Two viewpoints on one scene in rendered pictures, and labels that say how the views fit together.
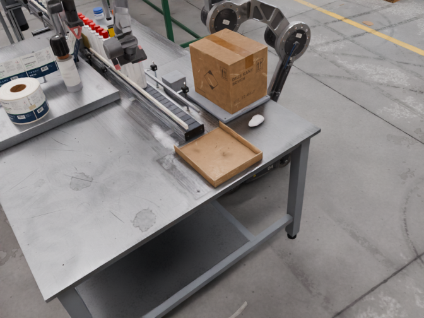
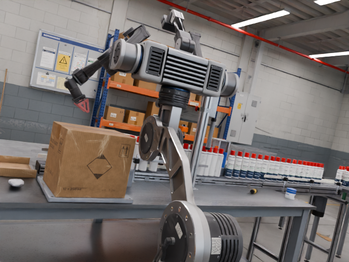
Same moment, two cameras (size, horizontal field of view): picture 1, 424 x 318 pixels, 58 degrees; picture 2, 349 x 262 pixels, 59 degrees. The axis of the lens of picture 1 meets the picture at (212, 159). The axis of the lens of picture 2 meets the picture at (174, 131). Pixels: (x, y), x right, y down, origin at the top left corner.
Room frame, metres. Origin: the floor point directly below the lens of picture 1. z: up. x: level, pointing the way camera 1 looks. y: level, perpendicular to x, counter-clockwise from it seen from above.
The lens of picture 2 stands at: (2.06, -1.49, 1.26)
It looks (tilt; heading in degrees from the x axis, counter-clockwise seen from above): 3 degrees down; 90
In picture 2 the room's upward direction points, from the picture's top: 12 degrees clockwise
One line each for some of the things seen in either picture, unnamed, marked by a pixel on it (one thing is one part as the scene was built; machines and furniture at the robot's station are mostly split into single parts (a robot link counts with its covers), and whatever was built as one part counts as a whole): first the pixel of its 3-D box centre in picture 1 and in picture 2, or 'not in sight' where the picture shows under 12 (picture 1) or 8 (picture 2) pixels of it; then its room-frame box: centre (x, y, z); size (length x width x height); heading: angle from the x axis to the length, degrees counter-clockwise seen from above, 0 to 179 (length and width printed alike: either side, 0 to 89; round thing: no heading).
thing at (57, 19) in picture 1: (65, 27); (216, 156); (2.41, 0.82, 1.01); 0.14 x 0.13 x 0.26; 33
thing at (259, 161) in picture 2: not in sight; (257, 167); (2.77, 0.94, 0.98); 0.05 x 0.05 x 0.20
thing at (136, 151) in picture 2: (133, 66); (136, 153); (1.87, 0.36, 0.98); 0.05 x 0.05 x 0.20
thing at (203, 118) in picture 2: not in sight; (200, 134); (2.22, 0.42, 1.16); 0.04 x 0.04 x 0.67; 33
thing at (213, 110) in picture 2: not in sight; (209, 102); (2.24, 0.50, 1.38); 0.17 x 0.10 x 0.19; 88
